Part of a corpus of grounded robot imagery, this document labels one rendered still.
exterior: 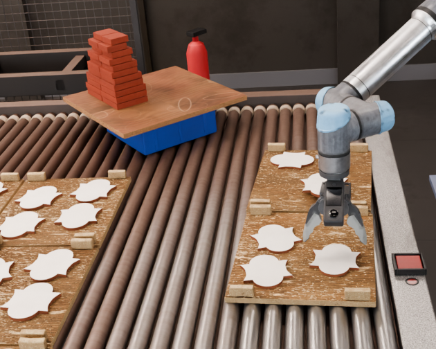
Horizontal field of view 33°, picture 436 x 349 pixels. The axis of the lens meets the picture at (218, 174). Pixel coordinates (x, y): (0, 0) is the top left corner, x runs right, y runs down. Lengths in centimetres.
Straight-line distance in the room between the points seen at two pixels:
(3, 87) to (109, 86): 76
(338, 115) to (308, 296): 42
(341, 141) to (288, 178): 60
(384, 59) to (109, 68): 110
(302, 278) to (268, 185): 50
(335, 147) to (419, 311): 42
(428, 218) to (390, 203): 179
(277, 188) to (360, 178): 25
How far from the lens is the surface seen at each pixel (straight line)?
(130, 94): 268
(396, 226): 208
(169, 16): 579
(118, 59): 264
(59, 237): 213
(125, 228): 215
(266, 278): 182
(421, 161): 458
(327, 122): 170
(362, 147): 245
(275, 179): 229
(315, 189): 215
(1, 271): 202
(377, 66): 190
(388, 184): 230
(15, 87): 331
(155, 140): 257
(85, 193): 232
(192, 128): 264
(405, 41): 194
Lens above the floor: 196
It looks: 26 degrees down
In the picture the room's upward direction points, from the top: 5 degrees counter-clockwise
